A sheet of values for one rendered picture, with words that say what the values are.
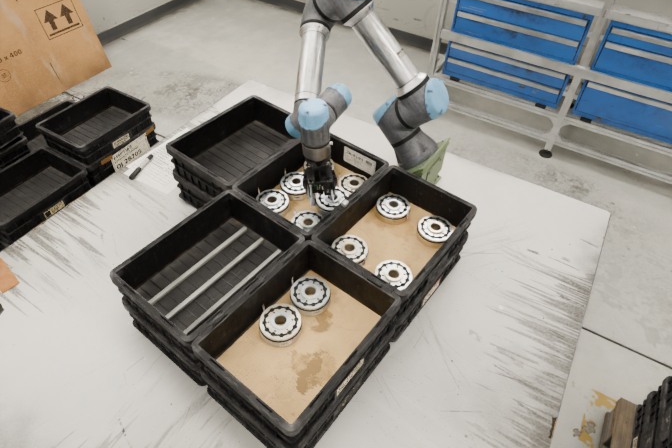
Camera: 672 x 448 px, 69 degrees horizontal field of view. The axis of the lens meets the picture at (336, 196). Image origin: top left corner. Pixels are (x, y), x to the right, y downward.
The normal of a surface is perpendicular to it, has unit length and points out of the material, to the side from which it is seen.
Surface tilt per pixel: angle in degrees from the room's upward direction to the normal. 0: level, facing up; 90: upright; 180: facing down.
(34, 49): 76
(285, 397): 0
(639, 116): 90
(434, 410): 0
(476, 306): 0
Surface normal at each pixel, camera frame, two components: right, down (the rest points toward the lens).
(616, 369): 0.04, -0.72
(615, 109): -0.51, 0.58
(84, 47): 0.83, 0.17
